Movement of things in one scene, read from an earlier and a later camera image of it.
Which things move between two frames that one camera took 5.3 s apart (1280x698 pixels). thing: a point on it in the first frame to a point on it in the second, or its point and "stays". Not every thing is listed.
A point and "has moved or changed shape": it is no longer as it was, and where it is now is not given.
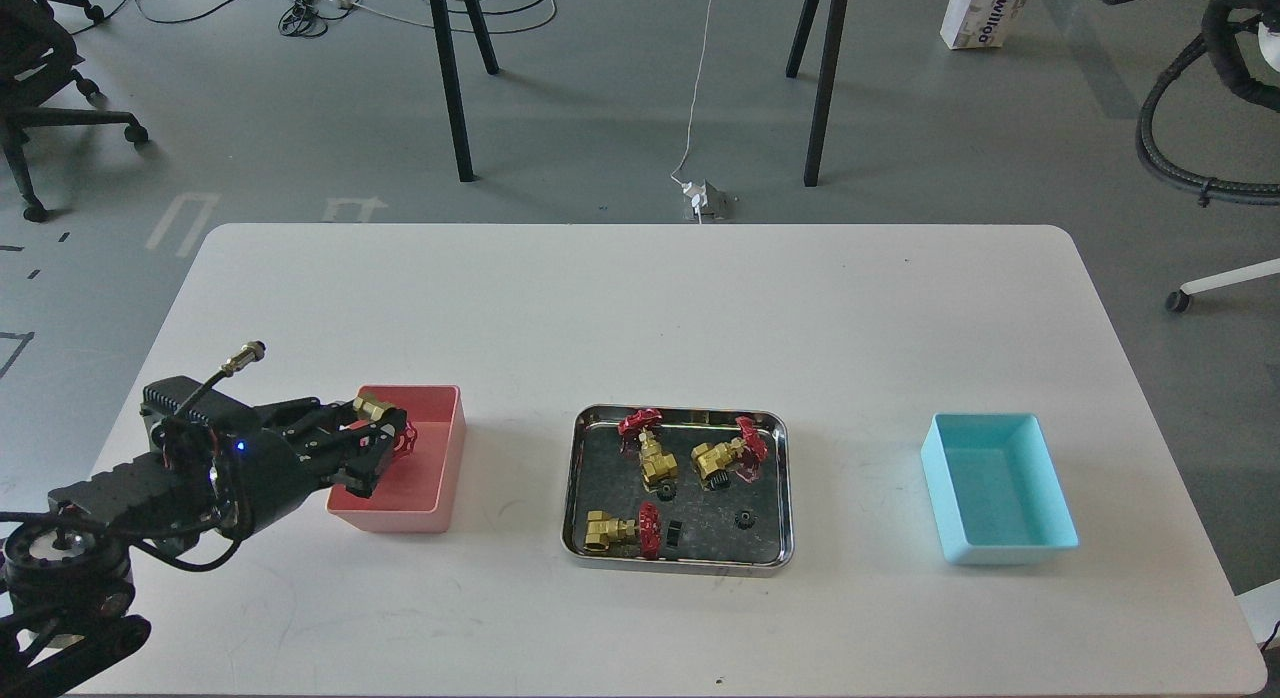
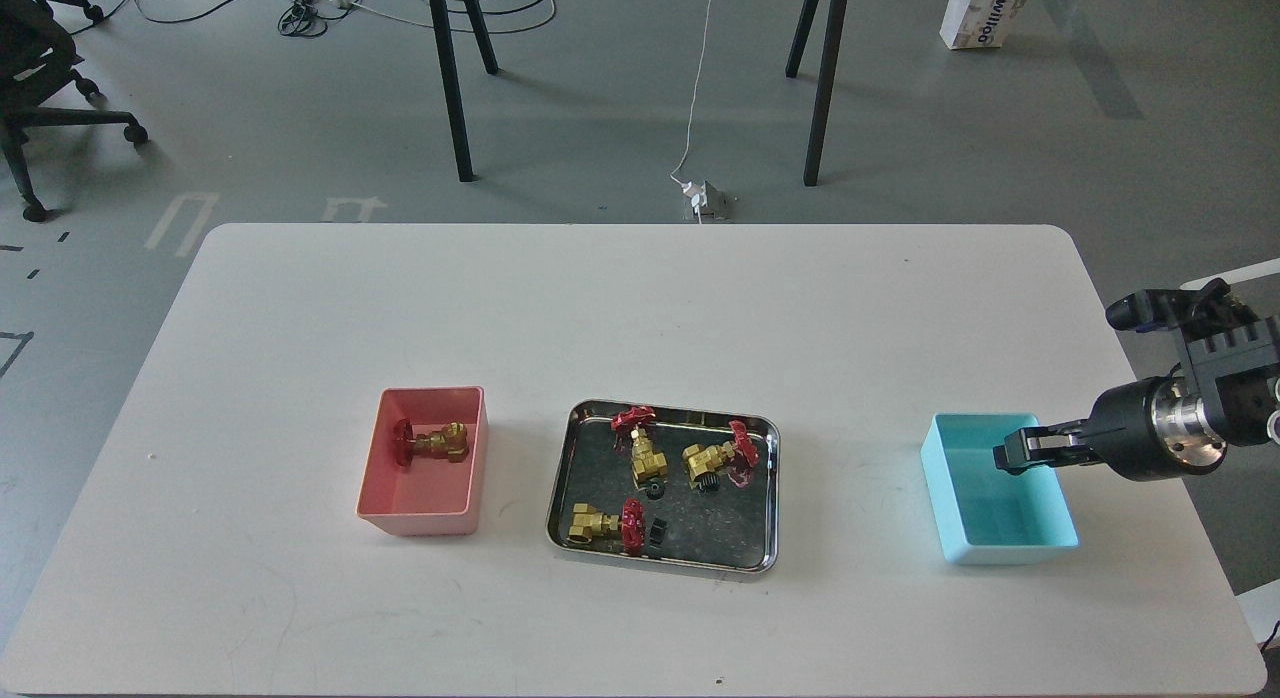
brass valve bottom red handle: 650,530 to 589,522
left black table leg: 451,78 stays
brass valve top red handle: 637,436 stays
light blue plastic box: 997,493 stays
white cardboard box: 987,12 stays
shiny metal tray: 732,514 has moved or changed shape
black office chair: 37,55 stays
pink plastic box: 424,492 has moved or changed shape
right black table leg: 838,10 stays
